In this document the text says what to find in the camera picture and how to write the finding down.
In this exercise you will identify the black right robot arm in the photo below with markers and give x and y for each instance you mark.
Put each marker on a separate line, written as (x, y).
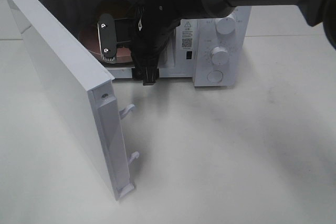
(314, 11)

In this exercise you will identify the white warning label sticker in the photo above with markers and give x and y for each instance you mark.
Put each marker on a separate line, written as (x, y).
(187, 32)

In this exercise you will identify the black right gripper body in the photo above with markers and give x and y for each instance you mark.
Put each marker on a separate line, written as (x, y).
(146, 38)

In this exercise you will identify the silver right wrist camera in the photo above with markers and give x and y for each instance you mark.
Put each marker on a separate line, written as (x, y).
(107, 38)

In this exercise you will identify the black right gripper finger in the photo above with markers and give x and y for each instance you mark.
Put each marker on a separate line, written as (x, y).
(150, 71)
(138, 72)

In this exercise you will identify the burger with lettuce and cheese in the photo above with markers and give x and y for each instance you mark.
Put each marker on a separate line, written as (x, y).
(119, 13)

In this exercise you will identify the white microwave oven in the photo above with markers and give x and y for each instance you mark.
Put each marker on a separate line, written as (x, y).
(174, 61)

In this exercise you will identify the white round door button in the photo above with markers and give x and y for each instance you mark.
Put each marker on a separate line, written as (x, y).
(215, 76)

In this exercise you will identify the white microwave door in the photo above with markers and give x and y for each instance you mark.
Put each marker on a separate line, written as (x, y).
(79, 88)

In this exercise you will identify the pink round plate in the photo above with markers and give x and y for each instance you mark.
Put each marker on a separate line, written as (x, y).
(88, 36)

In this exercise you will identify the white round knob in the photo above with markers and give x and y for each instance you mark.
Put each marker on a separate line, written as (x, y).
(225, 26)
(220, 56)

